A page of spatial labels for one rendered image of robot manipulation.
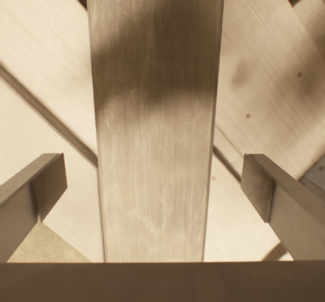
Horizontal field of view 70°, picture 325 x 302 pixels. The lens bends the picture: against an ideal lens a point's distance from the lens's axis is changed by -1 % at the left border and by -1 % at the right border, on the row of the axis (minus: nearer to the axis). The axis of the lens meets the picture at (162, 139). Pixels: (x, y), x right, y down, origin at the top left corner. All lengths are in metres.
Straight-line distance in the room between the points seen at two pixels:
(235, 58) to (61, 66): 0.20
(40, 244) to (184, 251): 0.41
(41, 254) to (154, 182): 0.45
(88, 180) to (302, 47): 0.30
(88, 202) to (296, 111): 0.29
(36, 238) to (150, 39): 0.51
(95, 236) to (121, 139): 0.18
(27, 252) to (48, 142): 0.39
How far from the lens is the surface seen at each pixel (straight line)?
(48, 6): 0.32
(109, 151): 0.21
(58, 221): 0.35
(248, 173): 0.16
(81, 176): 0.31
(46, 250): 0.63
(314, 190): 0.35
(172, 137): 0.21
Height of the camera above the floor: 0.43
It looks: 73 degrees down
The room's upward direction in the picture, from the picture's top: 176 degrees clockwise
